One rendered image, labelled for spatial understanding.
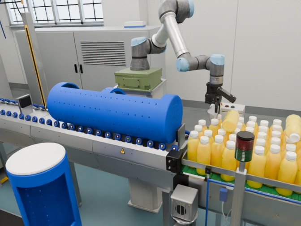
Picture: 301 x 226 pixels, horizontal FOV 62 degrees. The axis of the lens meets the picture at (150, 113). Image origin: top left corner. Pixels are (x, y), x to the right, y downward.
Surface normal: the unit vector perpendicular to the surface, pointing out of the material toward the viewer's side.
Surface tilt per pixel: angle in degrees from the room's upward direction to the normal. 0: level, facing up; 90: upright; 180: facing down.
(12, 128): 71
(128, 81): 90
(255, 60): 90
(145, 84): 90
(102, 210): 0
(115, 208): 0
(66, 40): 90
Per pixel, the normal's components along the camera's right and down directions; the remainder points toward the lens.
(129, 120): -0.45, 0.24
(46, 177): 0.61, 0.29
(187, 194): -0.05, -0.92
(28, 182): 0.11, 0.39
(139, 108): -0.37, -0.30
